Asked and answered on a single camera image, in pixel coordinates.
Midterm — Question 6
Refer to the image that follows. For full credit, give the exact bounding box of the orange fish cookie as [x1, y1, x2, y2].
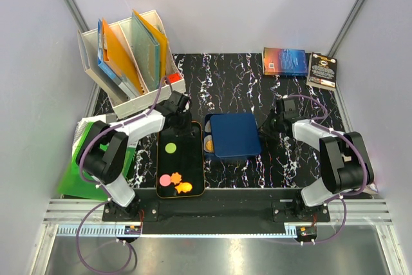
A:
[174, 182, 192, 194]

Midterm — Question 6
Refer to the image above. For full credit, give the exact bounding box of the black gold-rimmed tray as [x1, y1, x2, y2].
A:
[156, 121, 205, 199]

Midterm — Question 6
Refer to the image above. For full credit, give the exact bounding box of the yellow orange folder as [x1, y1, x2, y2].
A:
[132, 10, 168, 85]

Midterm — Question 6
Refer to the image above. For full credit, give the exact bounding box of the pink round cookie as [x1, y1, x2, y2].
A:
[159, 174, 171, 187]

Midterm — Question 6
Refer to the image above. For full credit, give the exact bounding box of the red small box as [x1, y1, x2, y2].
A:
[168, 73, 182, 84]

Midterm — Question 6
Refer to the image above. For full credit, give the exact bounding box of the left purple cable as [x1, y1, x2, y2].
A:
[75, 75, 174, 271]

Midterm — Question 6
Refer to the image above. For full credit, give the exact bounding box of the green round cookie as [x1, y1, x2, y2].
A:
[165, 142, 177, 154]

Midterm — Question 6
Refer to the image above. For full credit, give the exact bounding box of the blue binder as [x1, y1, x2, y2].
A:
[97, 19, 125, 82]

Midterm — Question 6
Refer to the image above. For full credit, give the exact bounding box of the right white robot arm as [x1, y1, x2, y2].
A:
[259, 95, 375, 221]

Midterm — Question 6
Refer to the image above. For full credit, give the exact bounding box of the blue tin lid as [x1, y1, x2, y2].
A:
[211, 113, 262, 158]

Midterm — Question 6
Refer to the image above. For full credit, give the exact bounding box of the white paper cup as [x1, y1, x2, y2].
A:
[205, 120, 212, 133]
[203, 135, 214, 153]

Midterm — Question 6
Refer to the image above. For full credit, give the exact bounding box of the teal speckled folder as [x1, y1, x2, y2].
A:
[131, 10, 160, 91]

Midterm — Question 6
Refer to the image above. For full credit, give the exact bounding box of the orange dotted round cookie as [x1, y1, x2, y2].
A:
[205, 140, 214, 153]

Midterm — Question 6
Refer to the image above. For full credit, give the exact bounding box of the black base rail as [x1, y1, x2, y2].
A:
[102, 189, 330, 238]

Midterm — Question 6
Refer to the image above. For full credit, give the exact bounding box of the purple cable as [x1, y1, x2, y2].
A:
[267, 94, 371, 245]
[75, 75, 174, 271]

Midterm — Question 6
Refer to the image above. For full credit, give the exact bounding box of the blue tin box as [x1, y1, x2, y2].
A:
[203, 113, 263, 162]

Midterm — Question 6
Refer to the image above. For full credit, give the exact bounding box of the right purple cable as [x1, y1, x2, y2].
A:
[267, 94, 371, 245]

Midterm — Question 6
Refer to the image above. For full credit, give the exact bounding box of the green clip file folder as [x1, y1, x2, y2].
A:
[57, 121, 138, 199]

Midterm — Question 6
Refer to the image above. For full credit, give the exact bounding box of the black paperback book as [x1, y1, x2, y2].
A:
[306, 53, 337, 91]

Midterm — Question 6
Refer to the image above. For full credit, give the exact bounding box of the orange flower cookie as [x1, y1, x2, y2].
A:
[171, 172, 182, 185]

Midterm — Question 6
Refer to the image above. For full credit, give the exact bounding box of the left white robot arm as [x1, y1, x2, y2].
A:
[74, 91, 192, 221]

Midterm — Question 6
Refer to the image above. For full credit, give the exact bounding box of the blue orange book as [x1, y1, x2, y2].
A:
[262, 47, 308, 77]

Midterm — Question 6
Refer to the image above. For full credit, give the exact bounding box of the white file organizer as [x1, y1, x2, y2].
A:
[77, 10, 186, 119]

